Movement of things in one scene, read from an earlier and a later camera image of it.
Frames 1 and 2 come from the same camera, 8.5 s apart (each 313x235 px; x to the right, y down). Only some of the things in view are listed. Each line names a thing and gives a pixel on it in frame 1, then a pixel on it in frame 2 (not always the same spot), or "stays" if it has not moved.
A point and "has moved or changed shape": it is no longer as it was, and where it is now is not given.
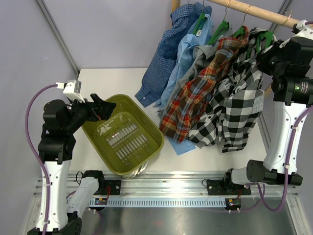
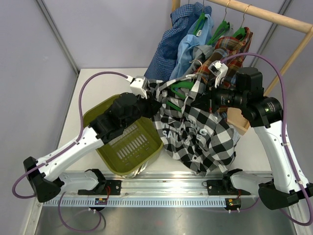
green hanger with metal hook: (268, 36) → (183, 85)
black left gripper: (100, 109) → (152, 105)
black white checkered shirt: (233, 119) has moved or changed shape
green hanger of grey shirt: (223, 26) stays
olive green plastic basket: (128, 139) stays
